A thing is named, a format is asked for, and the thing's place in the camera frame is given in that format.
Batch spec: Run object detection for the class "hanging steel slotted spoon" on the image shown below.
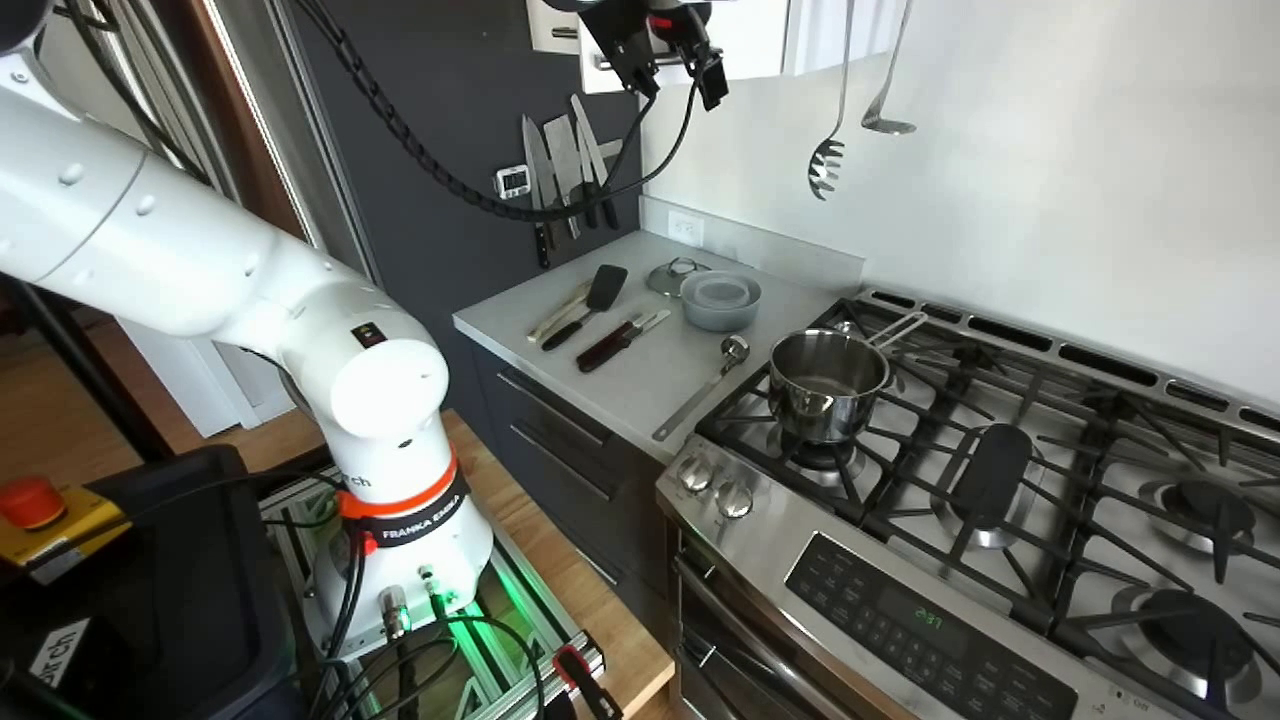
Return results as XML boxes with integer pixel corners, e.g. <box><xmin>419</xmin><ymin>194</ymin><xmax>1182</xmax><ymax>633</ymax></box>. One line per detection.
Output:
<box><xmin>804</xmin><ymin>0</ymin><xmax>855</xmax><ymax>203</ymax></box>

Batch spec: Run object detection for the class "small steel saucepan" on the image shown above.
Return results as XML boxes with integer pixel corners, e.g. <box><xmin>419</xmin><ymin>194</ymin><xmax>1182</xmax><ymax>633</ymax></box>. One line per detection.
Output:
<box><xmin>763</xmin><ymin>310</ymin><xmax>930</xmax><ymax>452</ymax></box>

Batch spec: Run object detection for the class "dark handled table knife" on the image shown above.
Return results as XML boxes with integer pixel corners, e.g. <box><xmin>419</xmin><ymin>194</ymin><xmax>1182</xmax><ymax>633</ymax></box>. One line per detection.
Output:
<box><xmin>571</xmin><ymin>308</ymin><xmax>675</xmax><ymax>376</ymax></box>

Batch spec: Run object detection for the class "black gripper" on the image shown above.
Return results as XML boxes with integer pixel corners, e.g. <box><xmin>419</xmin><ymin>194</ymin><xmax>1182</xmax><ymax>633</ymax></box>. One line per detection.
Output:
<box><xmin>583</xmin><ymin>0</ymin><xmax>730</xmax><ymax>114</ymax></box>

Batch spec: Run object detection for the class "steel serving spoon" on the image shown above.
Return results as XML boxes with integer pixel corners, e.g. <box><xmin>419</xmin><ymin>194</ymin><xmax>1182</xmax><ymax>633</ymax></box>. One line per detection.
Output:
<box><xmin>648</xmin><ymin>330</ymin><xmax>754</xmax><ymax>448</ymax></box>

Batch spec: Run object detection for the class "black spatula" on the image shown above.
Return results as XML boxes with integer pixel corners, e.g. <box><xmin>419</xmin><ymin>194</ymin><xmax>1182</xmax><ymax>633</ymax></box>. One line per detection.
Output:
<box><xmin>535</xmin><ymin>259</ymin><xmax>632</xmax><ymax>356</ymax></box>

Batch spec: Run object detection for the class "black controller box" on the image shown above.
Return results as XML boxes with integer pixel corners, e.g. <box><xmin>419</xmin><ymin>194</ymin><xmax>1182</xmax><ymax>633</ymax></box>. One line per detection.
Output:
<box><xmin>0</xmin><ymin>441</ymin><xmax>305</xmax><ymax>720</ymax></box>

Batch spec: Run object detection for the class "grey round bowl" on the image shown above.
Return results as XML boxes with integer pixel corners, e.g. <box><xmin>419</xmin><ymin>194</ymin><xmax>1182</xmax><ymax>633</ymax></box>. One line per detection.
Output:
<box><xmin>675</xmin><ymin>266</ymin><xmax>766</xmax><ymax>335</ymax></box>

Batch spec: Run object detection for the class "red handled tool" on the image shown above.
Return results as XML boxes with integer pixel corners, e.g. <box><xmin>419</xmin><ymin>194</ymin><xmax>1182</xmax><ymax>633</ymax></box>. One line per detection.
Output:
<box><xmin>551</xmin><ymin>641</ymin><xmax>625</xmax><ymax>720</ymax></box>

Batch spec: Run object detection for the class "black cable drag chain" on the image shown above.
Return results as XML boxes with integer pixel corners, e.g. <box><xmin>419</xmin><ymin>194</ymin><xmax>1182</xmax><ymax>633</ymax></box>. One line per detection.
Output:
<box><xmin>282</xmin><ymin>0</ymin><xmax>711</xmax><ymax>226</ymax></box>

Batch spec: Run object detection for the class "stainless steel gas stove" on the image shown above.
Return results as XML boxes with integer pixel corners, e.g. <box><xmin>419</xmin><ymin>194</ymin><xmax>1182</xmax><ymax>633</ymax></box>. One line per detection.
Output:
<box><xmin>651</xmin><ymin>279</ymin><xmax>1280</xmax><ymax>720</ymax></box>

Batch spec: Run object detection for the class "dark base cabinet with counter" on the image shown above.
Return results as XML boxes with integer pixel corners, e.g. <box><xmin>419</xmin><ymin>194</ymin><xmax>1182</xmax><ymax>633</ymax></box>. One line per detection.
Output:
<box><xmin>449</xmin><ymin>226</ymin><xmax>870</xmax><ymax>633</ymax></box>

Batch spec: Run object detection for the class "round glass lid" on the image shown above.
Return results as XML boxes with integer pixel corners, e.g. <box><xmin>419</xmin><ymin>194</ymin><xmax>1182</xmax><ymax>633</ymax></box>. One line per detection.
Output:
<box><xmin>644</xmin><ymin>253</ymin><xmax>716</xmax><ymax>302</ymax></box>

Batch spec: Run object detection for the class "red emergency stop button box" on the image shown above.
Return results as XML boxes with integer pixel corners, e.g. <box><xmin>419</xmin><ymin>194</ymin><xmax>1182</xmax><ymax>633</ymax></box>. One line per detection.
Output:
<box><xmin>0</xmin><ymin>472</ymin><xmax>134</xmax><ymax>583</ymax></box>

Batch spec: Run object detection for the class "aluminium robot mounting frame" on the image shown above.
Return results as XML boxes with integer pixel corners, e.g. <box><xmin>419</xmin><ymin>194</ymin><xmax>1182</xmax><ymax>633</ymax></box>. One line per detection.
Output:
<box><xmin>257</xmin><ymin>472</ymin><xmax>603</xmax><ymax>720</ymax></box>

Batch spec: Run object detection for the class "black base cable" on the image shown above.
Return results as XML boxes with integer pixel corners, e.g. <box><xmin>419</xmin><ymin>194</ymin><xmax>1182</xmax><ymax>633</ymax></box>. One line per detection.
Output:
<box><xmin>312</xmin><ymin>522</ymin><xmax>375</xmax><ymax>673</ymax></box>

